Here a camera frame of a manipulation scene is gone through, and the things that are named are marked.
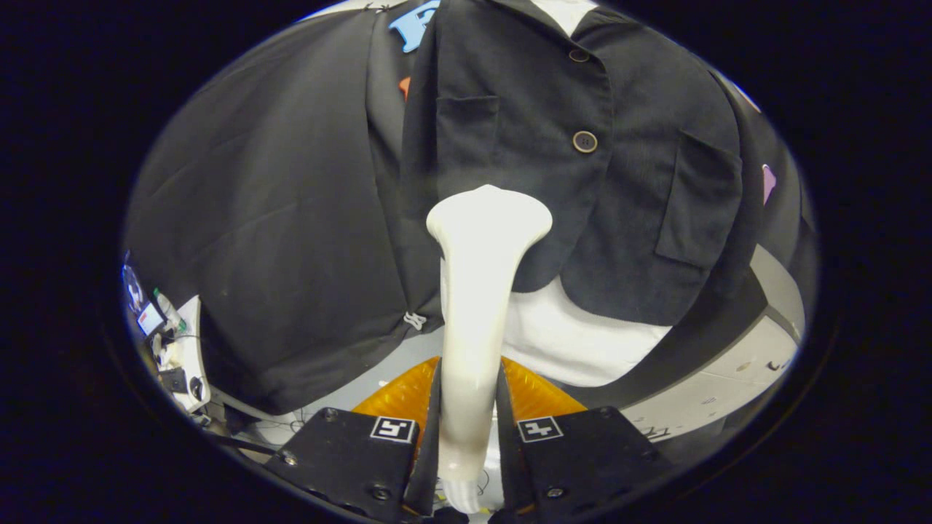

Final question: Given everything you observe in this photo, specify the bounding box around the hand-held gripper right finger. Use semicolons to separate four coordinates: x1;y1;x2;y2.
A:
497;355;663;514

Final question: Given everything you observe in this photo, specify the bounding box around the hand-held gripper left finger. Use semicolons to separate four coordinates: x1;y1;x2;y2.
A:
262;355;443;521

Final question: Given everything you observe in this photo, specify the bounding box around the black suit jacket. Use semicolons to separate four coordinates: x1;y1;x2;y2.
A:
397;0;773;410

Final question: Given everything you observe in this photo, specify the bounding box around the grey cabinet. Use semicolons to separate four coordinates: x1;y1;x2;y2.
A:
623;244;807;441

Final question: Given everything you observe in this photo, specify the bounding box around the white side table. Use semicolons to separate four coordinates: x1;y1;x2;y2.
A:
157;295;212;412

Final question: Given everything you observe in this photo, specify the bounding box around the green capped bottle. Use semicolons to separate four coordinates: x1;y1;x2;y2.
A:
153;287;186;332

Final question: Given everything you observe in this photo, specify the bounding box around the white red labelled box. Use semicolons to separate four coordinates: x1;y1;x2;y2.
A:
138;302;167;336

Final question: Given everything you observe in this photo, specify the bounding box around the blue-lit screen device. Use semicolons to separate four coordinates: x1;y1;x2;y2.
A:
122;251;146;314

